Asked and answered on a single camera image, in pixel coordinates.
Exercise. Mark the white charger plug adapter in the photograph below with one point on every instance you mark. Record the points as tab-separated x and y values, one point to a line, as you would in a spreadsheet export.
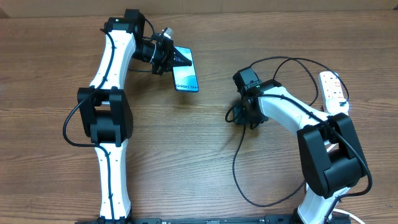
335	106

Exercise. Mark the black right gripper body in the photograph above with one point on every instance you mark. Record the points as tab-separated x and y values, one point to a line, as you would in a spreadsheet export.
244	115

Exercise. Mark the Samsung Galaxy S24 smartphone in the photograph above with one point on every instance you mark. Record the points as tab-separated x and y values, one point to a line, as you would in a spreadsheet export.
185	78

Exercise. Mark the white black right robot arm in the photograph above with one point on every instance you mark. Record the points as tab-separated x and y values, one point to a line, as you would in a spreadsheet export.
332	160

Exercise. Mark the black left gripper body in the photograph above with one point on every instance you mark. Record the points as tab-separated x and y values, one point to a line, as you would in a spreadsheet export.
163	56

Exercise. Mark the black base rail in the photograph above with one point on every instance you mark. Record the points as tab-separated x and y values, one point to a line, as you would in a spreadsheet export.
217	220

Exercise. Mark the white power strip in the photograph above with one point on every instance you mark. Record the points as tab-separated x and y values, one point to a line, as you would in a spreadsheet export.
330	86

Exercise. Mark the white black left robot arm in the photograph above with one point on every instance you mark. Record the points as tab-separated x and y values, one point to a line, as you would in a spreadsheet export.
105	112

